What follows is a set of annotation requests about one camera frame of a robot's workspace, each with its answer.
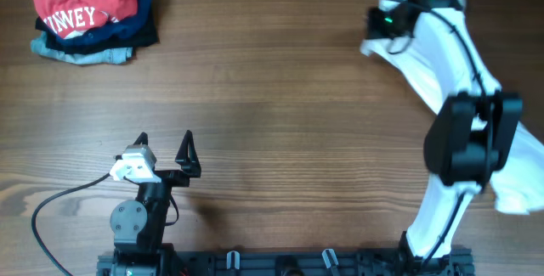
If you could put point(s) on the white t-shirt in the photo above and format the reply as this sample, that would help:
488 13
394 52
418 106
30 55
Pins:
523 174

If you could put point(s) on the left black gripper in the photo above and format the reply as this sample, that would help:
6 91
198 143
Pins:
187 160

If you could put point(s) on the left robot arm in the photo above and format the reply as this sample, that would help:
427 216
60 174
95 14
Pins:
139 224

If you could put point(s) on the navy blue folded garment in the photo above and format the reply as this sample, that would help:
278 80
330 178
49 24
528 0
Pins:
122 29

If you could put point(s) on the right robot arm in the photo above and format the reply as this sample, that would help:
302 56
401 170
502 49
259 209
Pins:
472 134

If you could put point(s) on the light blue folded jeans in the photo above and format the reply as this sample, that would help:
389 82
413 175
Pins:
114 56

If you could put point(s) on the black folded garment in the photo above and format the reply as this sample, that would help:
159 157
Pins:
144 37

